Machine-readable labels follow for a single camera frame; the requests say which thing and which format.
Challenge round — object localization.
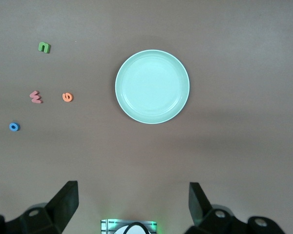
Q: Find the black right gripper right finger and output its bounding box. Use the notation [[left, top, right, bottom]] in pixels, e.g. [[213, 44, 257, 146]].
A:
[[185, 182, 287, 234]]

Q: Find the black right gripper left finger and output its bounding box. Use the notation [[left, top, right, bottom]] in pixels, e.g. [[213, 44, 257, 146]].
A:
[[0, 180, 79, 234]]

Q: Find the pink foam letter w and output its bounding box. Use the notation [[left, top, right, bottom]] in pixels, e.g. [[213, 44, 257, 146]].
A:
[[29, 90, 43, 104]]

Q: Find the green foam letter n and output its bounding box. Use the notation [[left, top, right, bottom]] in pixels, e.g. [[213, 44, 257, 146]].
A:
[[38, 41, 51, 54]]

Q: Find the green plate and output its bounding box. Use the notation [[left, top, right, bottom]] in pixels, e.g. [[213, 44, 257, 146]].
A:
[[115, 49, 190, 125]]

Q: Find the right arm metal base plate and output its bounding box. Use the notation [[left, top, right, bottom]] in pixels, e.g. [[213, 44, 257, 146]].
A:
[[101, 219, 158, 234]]

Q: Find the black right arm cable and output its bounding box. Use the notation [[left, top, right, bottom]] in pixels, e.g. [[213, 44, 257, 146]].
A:
[[123, 221, 150, 234]]

